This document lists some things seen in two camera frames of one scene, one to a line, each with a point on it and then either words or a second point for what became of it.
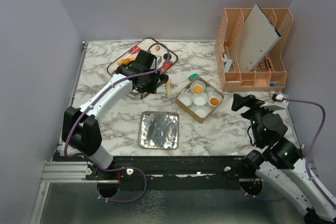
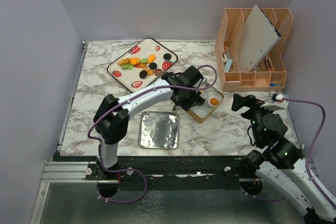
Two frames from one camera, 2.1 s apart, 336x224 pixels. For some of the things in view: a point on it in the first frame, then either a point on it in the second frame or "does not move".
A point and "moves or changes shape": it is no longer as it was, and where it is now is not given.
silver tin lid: (159, 129) does not move
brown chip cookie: (214, 101) does not move
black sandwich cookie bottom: (164, 78) moves or changes shape
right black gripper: (250, 100) does not move
